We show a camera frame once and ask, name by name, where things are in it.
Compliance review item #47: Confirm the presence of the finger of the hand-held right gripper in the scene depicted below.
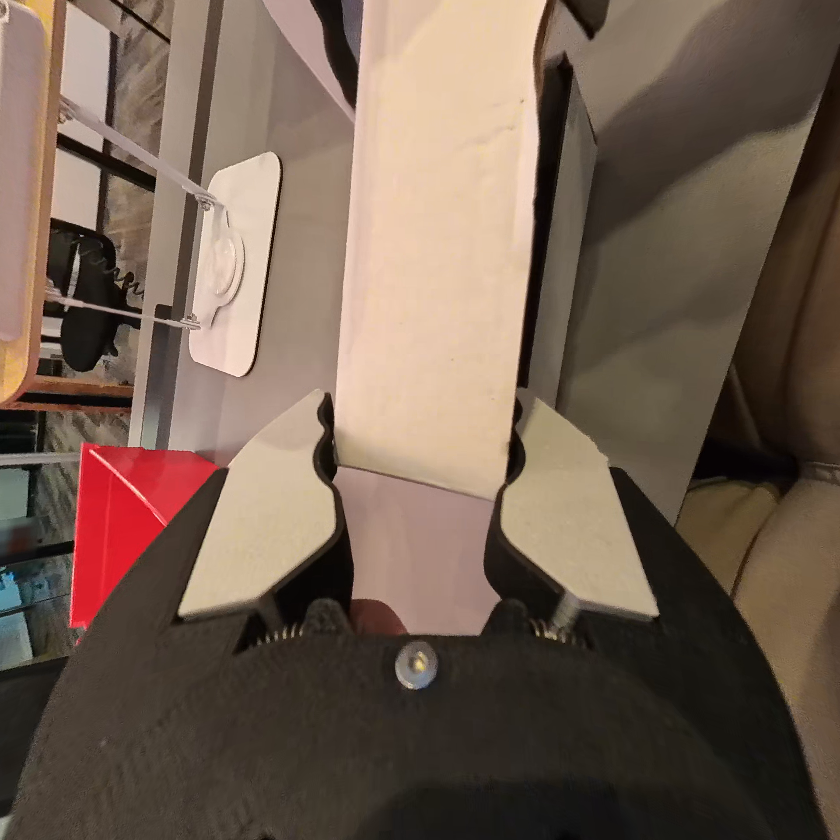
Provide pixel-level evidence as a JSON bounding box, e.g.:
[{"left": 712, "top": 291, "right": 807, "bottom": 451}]
[
  {"left": 262, "top": 0, "right": 360, "bottom": 123},
  {"left": 553, "top": 0, "right": 616, "bottom": 38}
]

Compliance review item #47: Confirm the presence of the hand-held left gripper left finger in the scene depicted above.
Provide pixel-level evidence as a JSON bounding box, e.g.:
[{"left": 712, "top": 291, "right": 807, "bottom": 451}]
[{"left": 177, "top": 389, "right": 357, "bottom": 623}]

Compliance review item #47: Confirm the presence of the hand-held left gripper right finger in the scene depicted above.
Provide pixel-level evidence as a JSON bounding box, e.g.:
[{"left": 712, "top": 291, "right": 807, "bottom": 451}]
[{"left": 484, "top": 387, "right": 660, "bottom": 636}]

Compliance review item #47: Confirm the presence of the white cardboard box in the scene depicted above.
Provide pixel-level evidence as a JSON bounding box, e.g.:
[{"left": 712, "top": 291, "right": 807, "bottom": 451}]
[{"left": 333, "top": 0, "right": 599, "bottom": 639}]

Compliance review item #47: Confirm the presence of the red plastic bin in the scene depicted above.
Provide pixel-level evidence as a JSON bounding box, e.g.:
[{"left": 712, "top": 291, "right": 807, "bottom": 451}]
[{"left": 69, "top": 443, "right": 222, "bottom": 632}]

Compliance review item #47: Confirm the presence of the beige upholstered seat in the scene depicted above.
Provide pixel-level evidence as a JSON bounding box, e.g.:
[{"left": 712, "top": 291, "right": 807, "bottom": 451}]
[{"left": 675, "top": 0, "right": 840, "bottom": 840}]

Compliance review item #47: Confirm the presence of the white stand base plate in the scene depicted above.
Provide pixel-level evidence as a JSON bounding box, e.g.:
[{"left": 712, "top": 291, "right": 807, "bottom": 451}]
[{"left": 188, "top": 151, "right": 284, "bottom": 379}]

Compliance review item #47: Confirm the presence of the clear suction cup mount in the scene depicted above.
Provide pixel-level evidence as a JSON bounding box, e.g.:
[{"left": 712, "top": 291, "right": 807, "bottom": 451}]
[{"left": 197, "top": 197, "right": 248, "bottom": 329}]

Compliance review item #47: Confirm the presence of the white panel wooden frame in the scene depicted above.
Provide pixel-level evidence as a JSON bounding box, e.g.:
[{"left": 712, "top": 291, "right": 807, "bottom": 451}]
[{"left": 0, "top": 0, "right": 68, "bottom": 406}]

